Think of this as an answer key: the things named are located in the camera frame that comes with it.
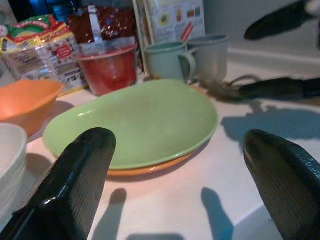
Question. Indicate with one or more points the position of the dark red snack bag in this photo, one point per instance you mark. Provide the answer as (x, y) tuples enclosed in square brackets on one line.
[(117, 25)]

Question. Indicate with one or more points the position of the printed cracker package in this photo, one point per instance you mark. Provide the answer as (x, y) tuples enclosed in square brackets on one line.
[(172, 20)]

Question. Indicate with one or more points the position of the white bowl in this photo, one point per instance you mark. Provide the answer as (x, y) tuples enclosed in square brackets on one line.
[(10, 155)]

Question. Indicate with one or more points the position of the silver metal spoon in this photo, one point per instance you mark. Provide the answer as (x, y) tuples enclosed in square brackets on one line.
[(240, 79)]

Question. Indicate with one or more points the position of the brown metal spoon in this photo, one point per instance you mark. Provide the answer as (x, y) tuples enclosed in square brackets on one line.
[(220, 92)]

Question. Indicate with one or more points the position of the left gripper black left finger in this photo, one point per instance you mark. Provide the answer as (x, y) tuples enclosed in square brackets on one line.
[(75, 180)]

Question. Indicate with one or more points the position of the red instant noodle cup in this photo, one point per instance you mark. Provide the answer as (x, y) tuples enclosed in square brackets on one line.
[(110, 72)]

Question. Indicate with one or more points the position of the green mug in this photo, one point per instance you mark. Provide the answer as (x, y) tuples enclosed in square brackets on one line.
[(162, 62)]

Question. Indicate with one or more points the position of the instant noodle multipack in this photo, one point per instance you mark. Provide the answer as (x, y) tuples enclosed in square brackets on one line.
[(37, 57)]

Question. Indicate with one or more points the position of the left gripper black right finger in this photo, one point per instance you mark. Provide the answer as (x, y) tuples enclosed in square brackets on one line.
[(287, 187)]

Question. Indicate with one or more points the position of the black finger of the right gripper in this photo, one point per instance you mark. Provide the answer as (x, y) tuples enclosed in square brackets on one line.
[(280, 88), (277, 22)]

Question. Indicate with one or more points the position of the orange plate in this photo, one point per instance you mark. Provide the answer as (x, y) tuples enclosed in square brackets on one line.
[(140, 172)]

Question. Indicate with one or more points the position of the orange bowl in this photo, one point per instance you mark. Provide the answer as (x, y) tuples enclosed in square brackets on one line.
[(25, 100)]

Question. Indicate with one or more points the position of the white kitchen island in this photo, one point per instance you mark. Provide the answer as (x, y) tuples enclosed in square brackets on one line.
[(175, 200)]

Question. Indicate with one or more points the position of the grey mug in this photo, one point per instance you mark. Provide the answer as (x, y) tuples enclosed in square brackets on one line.
[(212, 60)]

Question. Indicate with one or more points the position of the green plate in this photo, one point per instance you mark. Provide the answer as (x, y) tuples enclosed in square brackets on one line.
[(140, 120)]

